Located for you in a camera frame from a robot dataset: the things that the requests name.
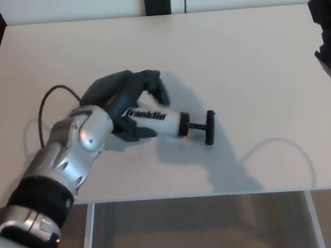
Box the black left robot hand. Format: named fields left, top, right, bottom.
left=77, top=66, right=176, bottom=149

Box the white Franklin air pump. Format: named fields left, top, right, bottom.
left=119, top=97, right=219, bottom=155

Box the white cabinet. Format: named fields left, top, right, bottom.
left=0, top=0, right=310, bottom=33

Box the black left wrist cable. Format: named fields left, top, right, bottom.
left=34, top=82, right=86, bottom=148

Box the white metal desk leg frame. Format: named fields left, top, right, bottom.
left=303, top=188, right=326, bottom=248
left=47, top=202, right=100, bottom=248

